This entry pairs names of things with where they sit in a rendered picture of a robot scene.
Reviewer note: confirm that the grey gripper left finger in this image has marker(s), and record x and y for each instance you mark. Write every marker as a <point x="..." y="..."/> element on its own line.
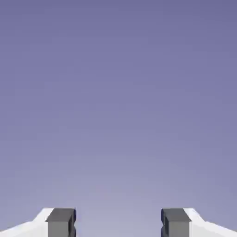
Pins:
<point x="58" y="222"/>

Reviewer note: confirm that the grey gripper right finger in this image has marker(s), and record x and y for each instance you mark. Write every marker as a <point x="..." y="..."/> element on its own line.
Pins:
<point x="177" y="222"/>

